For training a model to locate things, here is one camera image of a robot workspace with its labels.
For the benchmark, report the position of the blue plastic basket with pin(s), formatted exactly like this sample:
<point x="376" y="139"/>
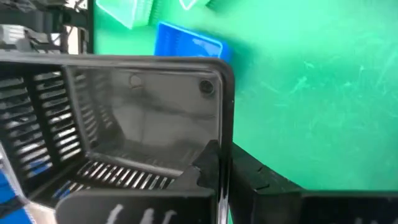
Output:
<point x="186" y="43"/>
<point x="7" y="189"/>

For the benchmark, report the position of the green plastic basket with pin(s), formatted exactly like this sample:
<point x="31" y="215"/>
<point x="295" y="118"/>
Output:
<point x="124" y="11"/>
<point x="194" y="2"/>

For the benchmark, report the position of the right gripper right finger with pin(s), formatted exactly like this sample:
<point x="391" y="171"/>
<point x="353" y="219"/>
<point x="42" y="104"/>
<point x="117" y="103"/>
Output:
<point x="311" y="208"/>

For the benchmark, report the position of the black table frame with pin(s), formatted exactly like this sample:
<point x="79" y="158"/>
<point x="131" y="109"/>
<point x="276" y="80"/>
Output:
<point x="90" y="31"/>

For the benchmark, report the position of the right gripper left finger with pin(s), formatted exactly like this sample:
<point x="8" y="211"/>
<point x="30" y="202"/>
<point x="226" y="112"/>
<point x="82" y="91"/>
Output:
<point x="140" y="208"/>

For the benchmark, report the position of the black plastic basket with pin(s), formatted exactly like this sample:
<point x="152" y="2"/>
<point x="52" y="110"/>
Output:
<point x="140" y="109"/>

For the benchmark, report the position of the green table mat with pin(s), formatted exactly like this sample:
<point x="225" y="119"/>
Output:
<point x="311" y="93"/>

